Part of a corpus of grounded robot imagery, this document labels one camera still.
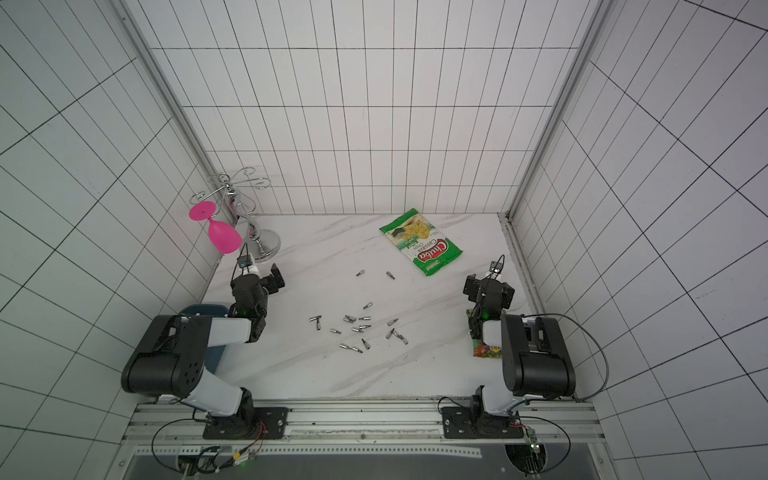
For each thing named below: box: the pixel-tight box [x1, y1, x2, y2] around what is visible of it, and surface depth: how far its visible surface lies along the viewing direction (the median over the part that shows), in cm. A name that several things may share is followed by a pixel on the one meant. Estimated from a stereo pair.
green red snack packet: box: [473, 339, 502, 359], surface depth 85 cm
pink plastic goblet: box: [189, 201, 243, 254], surface depth 89 cm
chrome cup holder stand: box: [189, 167, 281, 263], surface depth 94 cm
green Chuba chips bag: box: [379, 208, 463, 275], surface depth 112 cm
